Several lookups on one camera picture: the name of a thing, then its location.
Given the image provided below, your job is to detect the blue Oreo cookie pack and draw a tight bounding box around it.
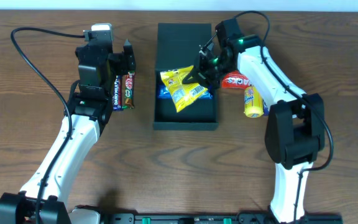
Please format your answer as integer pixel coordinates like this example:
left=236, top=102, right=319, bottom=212
left=157, top=84, right=213, bottom=100

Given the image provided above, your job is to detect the blue Dairy Milk bar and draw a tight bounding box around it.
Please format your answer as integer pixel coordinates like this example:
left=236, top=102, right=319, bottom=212
left=112, top=75, right=122, bottom=111

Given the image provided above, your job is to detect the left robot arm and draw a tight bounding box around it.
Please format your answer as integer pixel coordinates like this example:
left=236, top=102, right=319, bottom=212
left=0, top=24, right=135, bottom=223

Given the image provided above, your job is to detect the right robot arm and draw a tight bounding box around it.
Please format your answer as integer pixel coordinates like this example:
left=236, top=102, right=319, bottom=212
left=182, top=18, right=324, bottom=223

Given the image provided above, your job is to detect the dark green box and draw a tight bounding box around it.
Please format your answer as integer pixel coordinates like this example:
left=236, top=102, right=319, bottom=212
left=153, top=23, right=219, bottom=131

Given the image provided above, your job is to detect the KitKat Milo chunky bar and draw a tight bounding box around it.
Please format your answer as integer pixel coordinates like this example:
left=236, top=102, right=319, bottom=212
left=123, top=71, right=135, bottom=109

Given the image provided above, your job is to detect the yellow snack bag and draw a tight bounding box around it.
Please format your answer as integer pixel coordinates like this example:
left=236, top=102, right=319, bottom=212
left=160, top=65, right=208, bottom=113

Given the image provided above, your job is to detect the yellow candy roll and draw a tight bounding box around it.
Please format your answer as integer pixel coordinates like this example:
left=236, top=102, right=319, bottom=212
left=244, top=86, right=264, bottom=118

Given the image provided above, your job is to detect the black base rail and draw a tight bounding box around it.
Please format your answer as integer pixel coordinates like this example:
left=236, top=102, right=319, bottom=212
left=104, top=212, right=344, bottom=224

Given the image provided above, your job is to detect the red Hacks candy bag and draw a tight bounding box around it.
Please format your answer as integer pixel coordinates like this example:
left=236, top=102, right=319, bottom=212
left=221, top=71, right=251, bottom=90

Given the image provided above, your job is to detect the blue Eclipse mint tin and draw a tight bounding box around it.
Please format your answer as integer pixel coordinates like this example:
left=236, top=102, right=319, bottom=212
left=263, top=100, right=269, bottom=116

